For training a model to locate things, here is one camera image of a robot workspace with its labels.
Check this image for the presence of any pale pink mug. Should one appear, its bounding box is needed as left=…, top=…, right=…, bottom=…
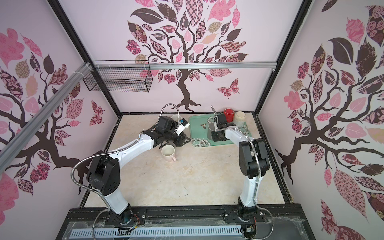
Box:
left=161, top=145, right=177, bottom=162

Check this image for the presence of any aluminium rail back wall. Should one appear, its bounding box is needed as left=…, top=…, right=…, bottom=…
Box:
left=94, top=62, right=277, bottom=70

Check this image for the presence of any white mug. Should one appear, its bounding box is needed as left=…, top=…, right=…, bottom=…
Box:
left=171, top=115, right=182, bottom=122

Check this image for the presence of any cream mug back right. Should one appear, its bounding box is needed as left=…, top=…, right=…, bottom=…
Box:
left=233, top=111, right=246, bottom=127

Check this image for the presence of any red mug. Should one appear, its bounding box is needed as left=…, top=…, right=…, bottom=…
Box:
left=223, top=108, right=235, bottom=123

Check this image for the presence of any mint green floral tray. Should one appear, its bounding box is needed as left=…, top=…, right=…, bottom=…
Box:
left=189, top=114, right=234, bottom=148

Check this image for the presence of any white slotted cable duct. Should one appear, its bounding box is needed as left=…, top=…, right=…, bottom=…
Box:
left=69, top=226, right=243, bottom=240

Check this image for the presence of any black right corner post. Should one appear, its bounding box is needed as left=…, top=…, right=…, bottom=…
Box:
left=253, top=0, right=314, bottom=116

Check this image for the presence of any black wire basket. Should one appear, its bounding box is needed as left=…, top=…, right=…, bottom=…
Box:
left=83, top=60, right=154, bottom=93

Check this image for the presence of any aluminium rail left wall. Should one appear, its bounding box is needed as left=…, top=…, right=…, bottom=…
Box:
left=1, top=63, right=92, bottom=173

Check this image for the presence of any black corner frame post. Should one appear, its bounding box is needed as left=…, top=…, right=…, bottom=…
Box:
left=48, top=0, right=122, bottom=118

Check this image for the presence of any aluminium rail wall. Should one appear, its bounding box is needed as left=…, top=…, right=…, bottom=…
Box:
left=94, top=62, right=277, bottom=70
left=1, top=63, right=92, bottom=173

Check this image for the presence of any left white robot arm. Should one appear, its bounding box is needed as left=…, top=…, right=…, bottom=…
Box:
left=87, top=116, right=191, bottom=215

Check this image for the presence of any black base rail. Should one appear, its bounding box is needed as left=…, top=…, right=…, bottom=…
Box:
left=57, top=204, right=315, bottom=240

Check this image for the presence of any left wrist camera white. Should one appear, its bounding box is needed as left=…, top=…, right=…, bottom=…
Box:
left=176, top=118, right=190, bottom=136

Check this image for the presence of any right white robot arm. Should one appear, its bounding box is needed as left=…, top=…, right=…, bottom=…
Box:
left=211, top=113, right=270, bottom=217

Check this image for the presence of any dark grey mug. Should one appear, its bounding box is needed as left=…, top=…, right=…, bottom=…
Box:
left=207, top=123, right=215, bottom=140

